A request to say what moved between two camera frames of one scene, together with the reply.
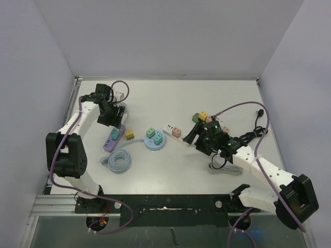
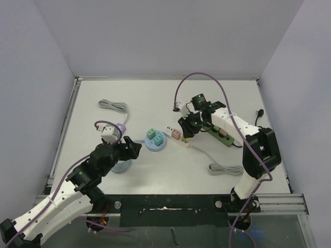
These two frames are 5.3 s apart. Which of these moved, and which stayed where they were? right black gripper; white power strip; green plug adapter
Moved: right black gripper
Stayed: white power strip; green plug adapter
